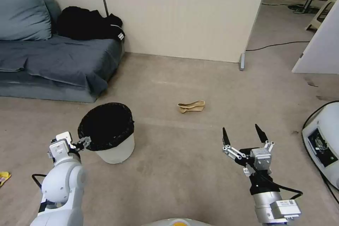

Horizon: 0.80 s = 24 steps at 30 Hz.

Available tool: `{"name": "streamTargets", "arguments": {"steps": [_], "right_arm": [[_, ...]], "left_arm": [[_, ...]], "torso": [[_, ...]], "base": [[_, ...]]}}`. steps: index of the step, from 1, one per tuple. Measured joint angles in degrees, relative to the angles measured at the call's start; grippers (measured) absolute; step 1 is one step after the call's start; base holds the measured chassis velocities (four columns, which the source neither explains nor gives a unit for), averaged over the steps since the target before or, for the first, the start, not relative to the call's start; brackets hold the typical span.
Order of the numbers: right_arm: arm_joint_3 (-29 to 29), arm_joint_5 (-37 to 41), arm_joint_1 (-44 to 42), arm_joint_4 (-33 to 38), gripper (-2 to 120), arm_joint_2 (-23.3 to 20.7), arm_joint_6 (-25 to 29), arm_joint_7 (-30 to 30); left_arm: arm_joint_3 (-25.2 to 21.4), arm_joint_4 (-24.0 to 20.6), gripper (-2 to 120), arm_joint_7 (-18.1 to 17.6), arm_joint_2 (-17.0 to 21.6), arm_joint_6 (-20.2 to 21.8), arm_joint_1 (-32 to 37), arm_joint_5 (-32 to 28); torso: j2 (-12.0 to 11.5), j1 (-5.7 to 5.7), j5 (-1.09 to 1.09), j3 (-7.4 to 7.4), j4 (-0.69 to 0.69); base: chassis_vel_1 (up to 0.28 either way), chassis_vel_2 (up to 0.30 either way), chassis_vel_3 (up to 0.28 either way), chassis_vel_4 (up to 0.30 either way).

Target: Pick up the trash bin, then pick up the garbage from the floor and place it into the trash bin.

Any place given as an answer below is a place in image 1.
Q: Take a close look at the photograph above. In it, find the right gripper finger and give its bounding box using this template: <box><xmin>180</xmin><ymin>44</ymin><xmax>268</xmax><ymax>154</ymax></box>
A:
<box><xmin>255</xmin><ymin>123</ymin><xmax>275</xmax><ymax>155</ymax></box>
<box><xmin>221</xmin><ymin>127</ymin><xmax>246</xmax><ymax>162</ymax></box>

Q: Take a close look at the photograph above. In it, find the white plastic trash bin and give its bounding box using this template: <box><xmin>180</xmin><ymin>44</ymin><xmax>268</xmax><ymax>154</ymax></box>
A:
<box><xmin>77</xmin><ymin>102</ymin><xmax>136</xmax><ymax>164</ymax></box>

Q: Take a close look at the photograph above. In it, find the black bin liner bag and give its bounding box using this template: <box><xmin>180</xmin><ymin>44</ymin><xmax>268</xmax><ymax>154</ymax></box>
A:
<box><xmin>77</xmin><ymin>102</ymin><xmax>135</xmax><ymax>151</ymax></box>

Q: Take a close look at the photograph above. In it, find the crumpled brown paper bag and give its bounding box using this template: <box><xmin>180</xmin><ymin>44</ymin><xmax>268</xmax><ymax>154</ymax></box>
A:
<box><xmin>177</xmin><ymin>100</ymin><xmax>206</xmax><ymax>114</ymax></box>

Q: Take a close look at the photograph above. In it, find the blue-grey sofa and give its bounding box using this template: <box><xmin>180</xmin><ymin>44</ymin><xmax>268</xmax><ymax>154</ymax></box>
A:
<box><xmin>0</xmin><ymin>0</ymin><xmax>125</xmax><ymax>104</ymax></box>

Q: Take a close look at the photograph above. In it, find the white rounded machine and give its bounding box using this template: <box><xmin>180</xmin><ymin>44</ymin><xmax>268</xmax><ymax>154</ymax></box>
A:
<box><xmin>302</xmin><ymin>101</ymin><xmax>339</xmax><ymax>190</ymax></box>

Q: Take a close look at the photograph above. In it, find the yellow snack wrapper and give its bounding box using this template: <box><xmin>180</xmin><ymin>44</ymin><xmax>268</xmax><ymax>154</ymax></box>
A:
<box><xmin>0</xmin><ymin>171</ymin><xmax>12</xmax><ymax>187</ymax></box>

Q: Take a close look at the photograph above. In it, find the dark blue blanket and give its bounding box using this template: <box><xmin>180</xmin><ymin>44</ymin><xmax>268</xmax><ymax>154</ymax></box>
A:
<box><xmin>0</xmin><ymin>34</ymin><xmax>125</xmax><ymax>95</ymax></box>

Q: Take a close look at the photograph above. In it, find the white robot front shell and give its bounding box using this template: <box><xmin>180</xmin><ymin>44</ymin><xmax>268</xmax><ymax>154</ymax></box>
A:
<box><xmin>147</xmin><ymin>218</ymin><xmax>214</xmax><ymax>226</ymax></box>

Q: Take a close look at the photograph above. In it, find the white flat board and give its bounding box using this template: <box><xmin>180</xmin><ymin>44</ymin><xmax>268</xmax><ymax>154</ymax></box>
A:
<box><xmin>291</xmin><ymin>0</ymin><xmax>339</xmax><ymax>75</ymax></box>

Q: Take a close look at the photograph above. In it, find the black jacket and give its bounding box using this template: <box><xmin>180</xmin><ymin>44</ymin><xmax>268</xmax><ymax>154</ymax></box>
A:
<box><xmin>56</xmin><ymin>6</ymin><xmax>125</xmax><ymax>43</ymax></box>

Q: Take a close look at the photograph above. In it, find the small blue-grey cushion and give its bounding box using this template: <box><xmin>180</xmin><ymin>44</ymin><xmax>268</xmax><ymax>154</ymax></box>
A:
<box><xmin>42</xmin><ymin>0</ymin><xmax>63</xmax><ymax>36</ymax></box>

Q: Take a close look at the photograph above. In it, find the beige plastic stool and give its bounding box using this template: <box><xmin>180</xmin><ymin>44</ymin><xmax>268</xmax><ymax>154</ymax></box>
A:
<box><xmin>305</xmin><ymin>0</ymin><xmax>339</xmax><ymax>31</ymax></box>

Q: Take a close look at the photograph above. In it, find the large blue-grey cushion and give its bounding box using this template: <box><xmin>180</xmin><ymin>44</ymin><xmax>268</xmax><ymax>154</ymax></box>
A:
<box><xmin>0</xmin><ymin>0</ymin><xmax>52</xmax><ymax>42</ymax></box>

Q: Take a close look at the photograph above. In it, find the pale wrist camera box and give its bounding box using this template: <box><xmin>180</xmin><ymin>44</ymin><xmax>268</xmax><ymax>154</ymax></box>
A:
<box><xmin>49</xmin><ymin>139</ymin><xmax>70</xmax><ymax>162</ymax></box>
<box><xmin>250</xmin><ymin>148</ymin><xmax>273</xmax><ymax>171</ymax></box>

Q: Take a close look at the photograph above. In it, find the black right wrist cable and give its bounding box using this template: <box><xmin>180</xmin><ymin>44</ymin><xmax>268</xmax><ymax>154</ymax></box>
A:
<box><xmin>251</xmin><ymin>166</ymin><xmax>304</xmax><ymax>201</ymax></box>

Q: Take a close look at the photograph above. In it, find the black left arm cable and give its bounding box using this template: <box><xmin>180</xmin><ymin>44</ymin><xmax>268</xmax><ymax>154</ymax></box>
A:
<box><xmin>31</xmin><ymin>174</ymin><xmax>48</xmax><ymax>192</ymax></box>

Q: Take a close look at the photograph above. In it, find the black machine cable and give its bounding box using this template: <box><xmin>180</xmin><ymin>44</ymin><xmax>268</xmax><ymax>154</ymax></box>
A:
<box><xmin>319</xmin><ymin>169</ymin><xmax>339</xmax><ymax>212</ymax></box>

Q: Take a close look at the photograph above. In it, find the thin black floor cable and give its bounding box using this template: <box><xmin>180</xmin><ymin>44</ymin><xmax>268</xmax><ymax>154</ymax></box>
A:
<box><xmin>245</xmin><ymin>41</ymin><xmax>311</xmax><ymax>52</ymax></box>

